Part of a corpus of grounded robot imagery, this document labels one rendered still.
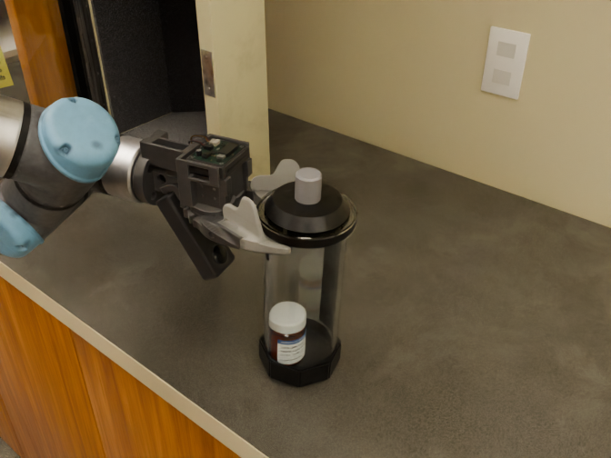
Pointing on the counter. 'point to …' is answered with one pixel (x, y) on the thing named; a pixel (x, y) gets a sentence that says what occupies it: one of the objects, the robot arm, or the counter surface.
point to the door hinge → (91, 53)
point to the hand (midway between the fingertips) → (305, 228)
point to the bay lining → (149, 58)
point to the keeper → (207, 73)
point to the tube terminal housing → (234, 74)
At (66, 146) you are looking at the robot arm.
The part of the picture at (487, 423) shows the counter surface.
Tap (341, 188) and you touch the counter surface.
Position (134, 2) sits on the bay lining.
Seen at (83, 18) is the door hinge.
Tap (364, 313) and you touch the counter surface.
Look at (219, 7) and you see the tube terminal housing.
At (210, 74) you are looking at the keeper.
